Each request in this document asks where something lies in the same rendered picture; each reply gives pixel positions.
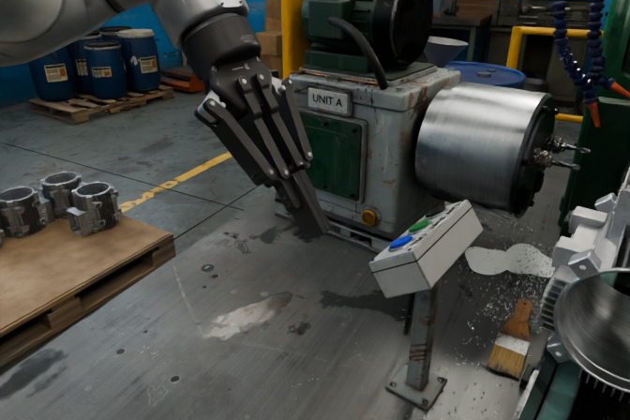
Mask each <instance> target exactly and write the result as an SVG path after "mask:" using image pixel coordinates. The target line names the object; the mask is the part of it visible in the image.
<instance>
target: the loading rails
mask: <svg viewBox="0 0 630 420"><path fill-rule="evenodd" d="M598 276H599V277H600V278H601V279H603V280H604V281H605V282H606V283H607V284H608V285H609V286H610V287H612V288H613V289H615V290H617V291H618V292H620V293H623V294H626V295H628V296H630V277H627V276H624V275H621V274H619V273H606V274H601V275H598ZM555 336H557V335H556V334H554V333H552V332H551V334H550V336H549V338H548V340H547V344H546V346H545V348H544V350H543V351H542V353H541V356H540V358H539V360H538V362H537V364H536V366H534V365H531V364H528V366H527V367H526V369H525V371H524V373H523V375H522V377H521V380H520V384H519V387H520V388H521V389H523V390H525V391H524V393H523V395H522V397H521V399H520V402H519V404H518V405H517V408H516V411H515V413H514V415H513V417H512V419H511V420H570V419H571V416H572V413H573V410H574V408H575V405H576V402H577V399H578V394H579V391H580V388H581V385H582V383H583V380H584V377H585V374H586V371H585V370H582V372H581V375H580V378H578V374H579V370H580V366H578V365H576V364H573V363H571V362H563V363H560V364H559V363H557V361H556V360H555V359H554V357H553V356H552V354H551V353H550V352H549V350H548V348H547V345H548V341H549V339H550V338H551V337H555ZM624 420H630V403H628V404H627V409H626V414H625V418H624Z"/></svg>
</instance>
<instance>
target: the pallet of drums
mask: <svg viewBox="0 0 630 420"><path fill-rule="evenodd" d="M154 35H155V33H153V30H150V29H132V28H131V27H130V26H108V27H101V28H99V29H98V31H97V30H95V31H93V32H91V33H90V34H88V35H86V36H84V37H82V38H80V39H78V40H76V41H74V42H72V43H70V44H68V45H67V46H65V47H63V48H61V49H59V50H57V51H55V52H51V53H49V54H47V55H45V56H42V57H40V58H38V59H36V60H33V61H31V62H27V63H28V66H29V70H30V74H31V78H32V82H33V85H34V87H35V90H36V92H37V95H38V98H33V99H29V101H31V102H29V105H30V106H31V112H34V113H40V114H43V115H47V116H50V117H52V118H56V119H59V120H63V121H66V122H69V123H72V124H75V125H77V124H80V123H83V122H87V121H89V114H92V113H99V112H103V113H108V114H116V113H119V111H120V110H124V111H128V110H132V109H133V106H136V107H142V106H146V104H145V103H146V100H147V99H150V98H158V99H163V100H167V99H171V98H174V96H173V87H170V86H165V85H160V64H159V58H158V48H157V44H156V42H155V39H154ZM76 90H77V91H78V92H77V91H76ZM153 90H160V92H158V91H153ZM124 96H129V97H124ZM130 97H134V98H130ZM80 99H81V100H80ZM59 101H65V102H66V103H67V104H66V103H63V102H59ZM98 104H101V105H104V106H101V105H98ZM77 106H81V107H84V108H87V109H89V110H86V109H84V108H75V107H77ZM46 107H49V108H46ZM68 113H71V114H68Z"/></svg>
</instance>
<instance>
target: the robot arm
mask: <svg viewBox="0 0 630 420"><path fill-rule="evenodd" d="M146 4H150V7H151V9H153V11H154V13H155V14H156V15H157V18H158V20H159V22H160V24H161V25H162V27H163V29H164V31H165V33H166V35H167V37H168V39H169V41H170V42H171V44H172V45H173V46H174V48H175V49H178V50H182V51H183V53H184V55H185V57H186V59H187V60H188V62H189V64H190V66H191V68H192V70H193V72H194V74H195V76H196V78H197V79H198V80H199V81H201V82H203V85H204V93H205V94H206V98H205V100H204V102H203V103H202V104H201V105H200V106H199V107H198V108H197V109H196V110H195V111H194V115H195V117H196V118H197V119H199V120H200V121H201V122H203V123H204V124H205V125H207V126H208V127H210V128H211V129H212V130H213V131H214V133H215V134H216V135H217V137H218V138H219V139H220V141H221V142H222V143H223V145H224V146H225V147H226V148H227V150H228V151H229V152H230V153H231V155H232V156H233V158H234V159H235V160H236V161H237V163H238V164H239V165H240V167H241V168H242V169H243V170H244V172H245V173H246V174H247V176H248V177H249V178H250V180H251V181H252V182H253V183H254V185H256V186H260V185H262V184H264V185H265V186H266V187H267V188H270V187H274V188H275V190H276V192H277V194H278V196H279V198H280V199H281V201H282V203H283V205H284V207H285V209H286V210H287V211H288V212H291V213H292V216H293V218H294V220H295V222H296V224H297V226H298V228H299V229H300V231H301V233H302V234H303V236H304V238H305V240H306V241H307V240H310V239H313V238H315V237H318V236H321V235H324V234H325V233H327V232H328V231H330V230H331V229H332V227H331V225H330V223H329V221H328V219H327V217H326V215H325V213H324V211H323V209H322V208H321V206H320V204H319V202H318V200H317V194H316V191H315V189H314V187H313V186H312V185H311V182H310V180H309V179H308V176H307V174H306V171H305V169H307V168H309V166H310V162H309V161H310V160H312V159H313V154H312V151H311V148H310V145H309V142H308V137H307V134H306V132H305V129H304V126H303V123H302V120H301V117H300V114H299V111H298V109H297V106H296V102H295V99H294V96H293V81H292V80H291V79H290V78H286V79H284V80H283V81H281V80H279V79H276V78H274V77H272V73H271V71H270V70H269V68H268V67H266V66H265V65H264V63H263V62H262V60H261V50H262V47H261V44H260V42H259V40H258V39H257V37H256V36H255V34H254V32H253V30H252V28H251V26H250V24H249V22H248V19H247V16H248V5H247V3H246V1H245V0H0V68H1V67H10V66H16V65H19V64H24V63H27V62H31V61H33V60H36V59H38V58H40V57H42V56H45V55H47V54H49V53H53V52H55V51H57V50H59V49H61V48H63V47H65V46H67V45H68V44H70V43H72V42H74V41H76V40H78V39H80V38H83V37H84V36H86V35H88V34H90V33H91V32H93V31H95V30H97V29H98V28H99V27H100V26H101V25H102V24H104V23H105V22H107V21H108V20H109V19H111V18H113V17H115V16H116V15H118V14H120V13H121V12H124V11H126V10H128V9H131V8H135V7H138V6H142V5H146Z"/></svg>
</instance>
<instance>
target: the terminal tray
mask: <svg viewBox="0 0 630 420"><path fill-rule="evenodd" d="M624 225H626V228H625V232H624V236H623V237H627V236H630V167H629V170H628V173H627V175H626V177H625V180H624V183H622V186H621V189H620V192H619V194H618V197H617V200H616V202H615V204H614V207H613V210H612V212H611V215H610V219H609V222H608V225H607V231H606V234H605V237H604V238H607V239H612V238H618V237H621V234H622V231H623V227H624Z"/></svg>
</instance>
